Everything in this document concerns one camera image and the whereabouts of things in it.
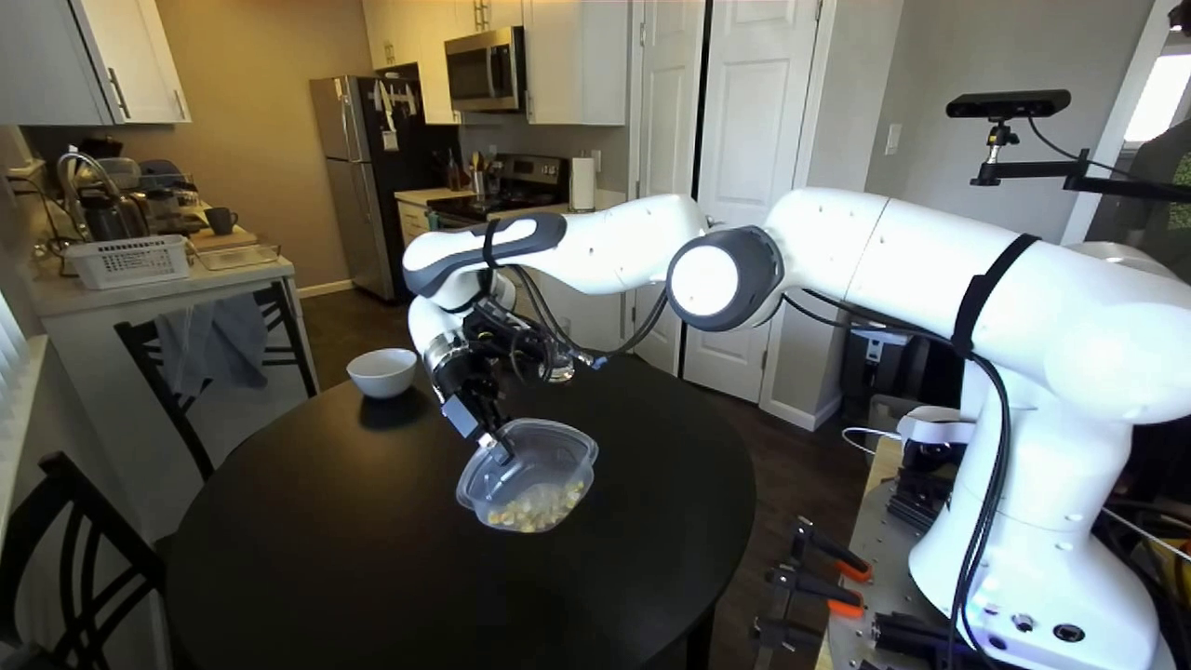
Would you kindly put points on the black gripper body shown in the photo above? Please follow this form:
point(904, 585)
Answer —
point(466, 373)

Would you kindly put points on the clear lunch box with candy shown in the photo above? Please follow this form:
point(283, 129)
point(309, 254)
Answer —
point(535, 476)

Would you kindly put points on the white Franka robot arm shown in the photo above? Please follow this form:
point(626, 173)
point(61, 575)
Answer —
point(1056, 335)

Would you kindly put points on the white bowl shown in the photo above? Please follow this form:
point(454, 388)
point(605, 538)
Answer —
point(379, 369)

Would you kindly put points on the black kitchen stove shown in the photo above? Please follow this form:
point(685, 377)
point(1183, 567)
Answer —
point(507, 191)

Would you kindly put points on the steel refrigerator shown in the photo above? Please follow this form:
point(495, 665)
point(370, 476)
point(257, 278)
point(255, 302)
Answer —
point(358, 186)

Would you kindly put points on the white paper towel roll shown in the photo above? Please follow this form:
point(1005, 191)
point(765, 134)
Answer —
point(580, 181)

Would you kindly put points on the grey cloth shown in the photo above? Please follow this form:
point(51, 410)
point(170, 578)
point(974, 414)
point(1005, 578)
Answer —
point(208, 341)

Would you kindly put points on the black chair with cloth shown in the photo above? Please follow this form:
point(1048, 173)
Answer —
point(172, 394)

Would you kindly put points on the steel microwave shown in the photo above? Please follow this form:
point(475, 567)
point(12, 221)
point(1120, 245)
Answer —
point(484, 67)

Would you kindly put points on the black orange clamp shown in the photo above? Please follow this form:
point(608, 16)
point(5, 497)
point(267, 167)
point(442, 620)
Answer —
point(811, 592)
point(824, 553)

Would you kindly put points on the white plastic basket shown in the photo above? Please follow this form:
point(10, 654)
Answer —
point(125, 263)

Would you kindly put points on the white kitchen counter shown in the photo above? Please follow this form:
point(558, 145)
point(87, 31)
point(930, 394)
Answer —
point(99, 357)

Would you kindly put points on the white panel door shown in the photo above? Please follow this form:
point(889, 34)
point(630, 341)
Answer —
point(750, 111)

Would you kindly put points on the black coffee maker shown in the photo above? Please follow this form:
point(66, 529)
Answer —
point(105, 199)

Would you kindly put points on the white upper cabinet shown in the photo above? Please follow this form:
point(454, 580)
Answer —
point(74, 56)

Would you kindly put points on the black stereo camera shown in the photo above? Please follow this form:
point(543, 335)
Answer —
point(1005, 106)

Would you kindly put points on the black camera stand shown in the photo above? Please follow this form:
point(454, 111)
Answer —
point(1079, 175)

